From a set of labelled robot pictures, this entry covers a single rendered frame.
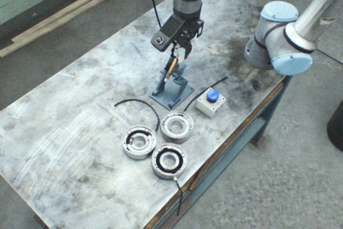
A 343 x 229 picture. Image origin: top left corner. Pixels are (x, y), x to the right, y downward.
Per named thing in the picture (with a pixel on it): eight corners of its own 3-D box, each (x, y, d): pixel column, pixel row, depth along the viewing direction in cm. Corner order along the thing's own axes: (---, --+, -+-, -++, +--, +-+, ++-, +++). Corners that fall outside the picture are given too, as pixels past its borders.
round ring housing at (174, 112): (186, 149, 114) (187, 142, 111) (155, 138, 116) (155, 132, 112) (196, 122, 120) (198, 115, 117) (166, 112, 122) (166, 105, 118)
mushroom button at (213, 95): (211, 109, 121) (214, 100, 117) (202, 102, 122) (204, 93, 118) (219, 102, 122) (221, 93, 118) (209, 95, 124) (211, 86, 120)
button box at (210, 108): (211, 119, 121) (214, 110, 117) (195, 106, 124) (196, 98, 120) (226, 104, 125) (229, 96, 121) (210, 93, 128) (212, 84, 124)
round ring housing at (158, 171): (147, 154, 112) (147, 147, 109) (179, 145, 115) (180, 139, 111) (157, 185, 107) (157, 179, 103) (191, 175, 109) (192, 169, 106)
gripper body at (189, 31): (202, 37, 109) (208, 4, 100) (184, 51, 105) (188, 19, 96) (182, 24, 112) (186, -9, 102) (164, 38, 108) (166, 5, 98)
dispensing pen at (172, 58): (153, 91, 117) (174, 45, 111) (159, 89, 121) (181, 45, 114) (157, 95, 116) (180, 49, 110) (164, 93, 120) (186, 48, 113)
